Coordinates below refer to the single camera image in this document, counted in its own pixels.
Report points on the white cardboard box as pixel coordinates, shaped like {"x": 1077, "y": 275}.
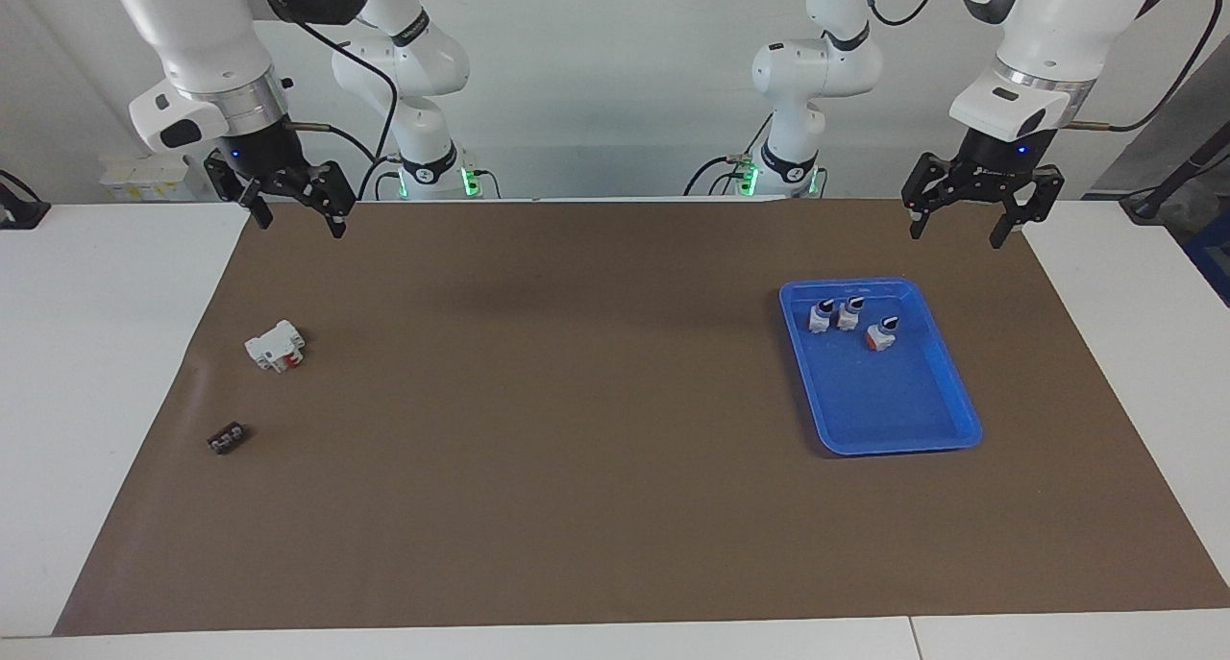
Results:
{"x": 144, "y": 178}

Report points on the small black terminal block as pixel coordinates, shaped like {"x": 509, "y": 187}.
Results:
{"x": 228, "y": 439}

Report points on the white circuit breaker red lever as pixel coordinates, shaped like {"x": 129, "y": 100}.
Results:
{"x": 273, "y": 346}

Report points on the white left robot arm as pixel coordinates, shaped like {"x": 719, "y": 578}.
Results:
{"x": 1057, "y": 26}

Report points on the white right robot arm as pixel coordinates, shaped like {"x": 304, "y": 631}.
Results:
{"x": 202, "y": 36}

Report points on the blue crate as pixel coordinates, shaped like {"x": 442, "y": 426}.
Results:
{"x": 1213, "y": 256}

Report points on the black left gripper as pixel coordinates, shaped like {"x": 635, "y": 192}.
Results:
{"x": 997, "y": 160}

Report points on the black camera stand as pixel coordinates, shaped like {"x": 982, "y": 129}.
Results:
{"x": 1168, "y": 184}

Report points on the selector switch with red block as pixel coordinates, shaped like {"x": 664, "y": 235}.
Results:
{"x": 848, "y": 314}
{"x": 820, "y": 318}

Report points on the black clamp mount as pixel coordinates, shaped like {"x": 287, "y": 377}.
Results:
{"x": 21, "y": 208}

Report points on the blue plastic tray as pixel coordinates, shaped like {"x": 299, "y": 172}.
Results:
{"x": 889, "y": 401}

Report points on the brown table mat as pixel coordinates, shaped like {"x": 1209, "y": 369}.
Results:
{"x": 577, "y": 429}

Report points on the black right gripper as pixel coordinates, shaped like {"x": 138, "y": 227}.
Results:
{"x": 264, "y": 151}

